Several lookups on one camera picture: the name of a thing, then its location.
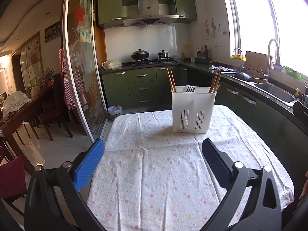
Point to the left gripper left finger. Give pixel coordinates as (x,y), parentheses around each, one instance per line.
(42,210)

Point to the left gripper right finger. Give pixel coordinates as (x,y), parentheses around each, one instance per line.
(252,200)

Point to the steel kitchen sink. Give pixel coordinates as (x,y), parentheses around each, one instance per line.
(268,90)

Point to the green kitchen cabinets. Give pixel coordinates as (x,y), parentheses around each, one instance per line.
(278,127)

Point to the red dining chair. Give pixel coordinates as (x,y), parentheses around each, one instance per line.
(13,184)

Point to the dark wooden dining table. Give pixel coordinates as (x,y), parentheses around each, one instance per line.
(17,119)

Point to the floral white tablecloth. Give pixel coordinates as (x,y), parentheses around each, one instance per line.
(152,178)

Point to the checked pink apron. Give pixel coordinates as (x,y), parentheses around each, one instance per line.
(68,93)

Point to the white plastic utensil holder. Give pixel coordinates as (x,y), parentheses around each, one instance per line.
(192,111)

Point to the black pan in sink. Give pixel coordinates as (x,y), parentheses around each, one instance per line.
(248,78)

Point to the crumpled dish cloth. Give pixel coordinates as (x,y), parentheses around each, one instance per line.
(219,68)

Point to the small chrome faucet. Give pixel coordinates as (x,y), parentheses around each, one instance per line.
(239,57)

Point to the plastic bag on counter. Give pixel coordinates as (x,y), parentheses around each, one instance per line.
(112,64)

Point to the wooden cutting board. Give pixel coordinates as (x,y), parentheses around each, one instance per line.
(257,61)

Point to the chrome tall faucet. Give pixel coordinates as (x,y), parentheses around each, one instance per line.
(270,57)

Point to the condiment bottles tray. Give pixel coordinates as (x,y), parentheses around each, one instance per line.
(202,54)

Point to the black wok with lid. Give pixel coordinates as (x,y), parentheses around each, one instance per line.
(140,55)

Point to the glass sliding door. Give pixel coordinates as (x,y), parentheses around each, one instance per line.
(82,65)

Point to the gas stove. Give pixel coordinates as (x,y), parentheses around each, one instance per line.
(154,61)

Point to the small steel pot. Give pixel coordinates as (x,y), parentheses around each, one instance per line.
(163,54)

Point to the steel range hood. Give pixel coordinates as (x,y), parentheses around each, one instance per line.
(148,12)

